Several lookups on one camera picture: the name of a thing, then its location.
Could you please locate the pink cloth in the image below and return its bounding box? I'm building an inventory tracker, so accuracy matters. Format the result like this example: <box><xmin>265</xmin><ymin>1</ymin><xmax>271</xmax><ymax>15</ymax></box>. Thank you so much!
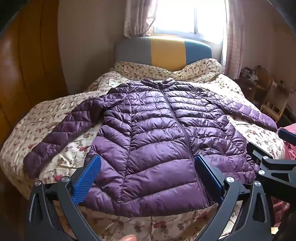
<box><xmin>272</xmin><ymin>125</ymin><xmax>296</xmax><ymax>232</ymax></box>

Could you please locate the cluttered wooden desk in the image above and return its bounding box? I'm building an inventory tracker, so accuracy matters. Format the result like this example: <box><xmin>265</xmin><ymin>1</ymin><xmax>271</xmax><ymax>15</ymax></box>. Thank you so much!
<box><xmin>239</xmin><ymin>66</ymin><xmax>273</xmax><ymax>98</ymax></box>

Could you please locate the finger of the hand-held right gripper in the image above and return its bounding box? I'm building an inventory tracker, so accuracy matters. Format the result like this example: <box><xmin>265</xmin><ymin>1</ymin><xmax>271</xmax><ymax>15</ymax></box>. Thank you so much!
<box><xmin>246</xmin><ymin>142</ymin><xmax>296</xmax><ymax>186</ymax></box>
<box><xmin>278</xmin><ymin>128</ymin><xmax>296</xmax><ymax>146</ymax></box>

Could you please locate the wooden side table with clutter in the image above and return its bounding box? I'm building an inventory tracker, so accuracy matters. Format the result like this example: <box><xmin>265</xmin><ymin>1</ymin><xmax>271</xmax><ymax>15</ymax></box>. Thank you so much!
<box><xmin>260</xmin><ymin>76</ymin><xmax>289</xmax><ymax>123</ymax></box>

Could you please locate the purple puffer jacket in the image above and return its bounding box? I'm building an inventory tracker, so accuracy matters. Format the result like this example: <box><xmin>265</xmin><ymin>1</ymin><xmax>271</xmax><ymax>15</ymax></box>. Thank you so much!
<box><xmin>23</xmin><ymin>77</ymin><xmax>278</xmax><ymax>218</ymax></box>

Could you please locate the brown wooden wardrobe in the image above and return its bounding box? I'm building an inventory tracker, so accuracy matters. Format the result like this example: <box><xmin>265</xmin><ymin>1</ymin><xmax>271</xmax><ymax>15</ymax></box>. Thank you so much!
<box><xmin>0</xmin><ymin>0</ymin><xmax>69</xmax><ymax>145</ymax></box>

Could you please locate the cream floral bedspread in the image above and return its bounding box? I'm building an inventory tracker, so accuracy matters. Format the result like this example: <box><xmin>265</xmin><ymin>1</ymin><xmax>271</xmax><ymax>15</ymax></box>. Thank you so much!
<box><xmin>0</xmin><ymin>70</ymin><xmax>286</xmax><ymax>241</ymax></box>

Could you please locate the grey yellow teal headboard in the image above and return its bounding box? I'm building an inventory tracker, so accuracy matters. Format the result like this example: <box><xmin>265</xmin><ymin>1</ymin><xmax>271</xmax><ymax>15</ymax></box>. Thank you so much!
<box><xmin>114</xmin><ymin>35</ymin><xmax>213</xmax><ymax>72</ymax></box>

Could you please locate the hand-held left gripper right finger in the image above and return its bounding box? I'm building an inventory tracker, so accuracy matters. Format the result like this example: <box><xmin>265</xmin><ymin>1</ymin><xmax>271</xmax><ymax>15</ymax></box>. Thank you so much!
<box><xmin>194</xmin><ymin>155</ymin><xmax>278</xmax><ymax>241</ymax></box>

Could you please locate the window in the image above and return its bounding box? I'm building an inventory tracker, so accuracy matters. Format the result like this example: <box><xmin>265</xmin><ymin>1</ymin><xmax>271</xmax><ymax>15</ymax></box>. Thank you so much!
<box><xmin>153</xmin><ymin>0</ymin><xmax>228</xmax><ymax>43</ymax></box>

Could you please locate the beige small-floral pillow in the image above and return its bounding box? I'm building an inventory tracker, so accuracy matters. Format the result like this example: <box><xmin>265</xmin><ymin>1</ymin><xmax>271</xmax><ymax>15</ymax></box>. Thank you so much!
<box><xmin>109</xmin><ymin>58</ymin><xmax>223</xmax><ymax>81</ymax></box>

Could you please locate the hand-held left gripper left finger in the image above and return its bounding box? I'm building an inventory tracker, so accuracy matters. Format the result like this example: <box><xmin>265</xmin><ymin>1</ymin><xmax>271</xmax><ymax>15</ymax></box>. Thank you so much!
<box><xmin>27</xmin><ymin>154</ymin><xmax>102</xmax><ymax>241</ymax></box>

